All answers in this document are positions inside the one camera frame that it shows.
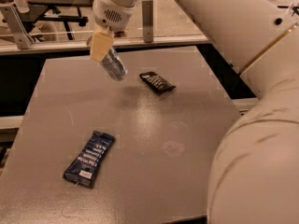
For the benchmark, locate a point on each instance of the black snack bar wrapper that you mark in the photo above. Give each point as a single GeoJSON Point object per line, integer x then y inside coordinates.
{"type": "Point", "coordinates": [157, 83]}

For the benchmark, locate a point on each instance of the metal barrier rail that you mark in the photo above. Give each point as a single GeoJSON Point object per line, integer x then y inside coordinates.
{"type": "Point", "coordinates": [119, 43]}

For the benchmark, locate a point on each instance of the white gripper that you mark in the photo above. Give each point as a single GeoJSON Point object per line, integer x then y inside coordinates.
{"type": "Point", "coordinates": [109, 14]}

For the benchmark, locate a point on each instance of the silver blue redbull can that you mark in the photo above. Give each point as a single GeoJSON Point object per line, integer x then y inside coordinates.
{"type": "Point", "coordinates": [112, 64]}

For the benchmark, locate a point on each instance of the left metal bracket post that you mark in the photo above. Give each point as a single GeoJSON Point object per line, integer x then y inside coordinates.
{"type": "Point", "coordinates": [21, 38]}

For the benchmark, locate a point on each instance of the metal bracket post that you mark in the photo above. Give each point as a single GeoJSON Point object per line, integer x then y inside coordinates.
{"type": "Point", "coordinates": [21, 38]}
{"type": "Point", "coordinates": [147, 20]}

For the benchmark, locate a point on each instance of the blue snack bag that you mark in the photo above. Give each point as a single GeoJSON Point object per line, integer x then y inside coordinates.
{"type": "Point", "coordinates": [83, 169]}

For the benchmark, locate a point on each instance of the black background table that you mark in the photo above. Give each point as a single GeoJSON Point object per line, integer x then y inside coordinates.
{"type": "Point", "coordinates": [70, 19]}

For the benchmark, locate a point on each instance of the middle metal bracket post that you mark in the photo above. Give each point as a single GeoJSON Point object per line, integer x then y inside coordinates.
{"type": "Point", "coordinates": [147, 20]}

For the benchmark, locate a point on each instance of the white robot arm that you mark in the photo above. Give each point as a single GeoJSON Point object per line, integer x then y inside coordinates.
{"type": "Point", "coordinates": [254, 176]}

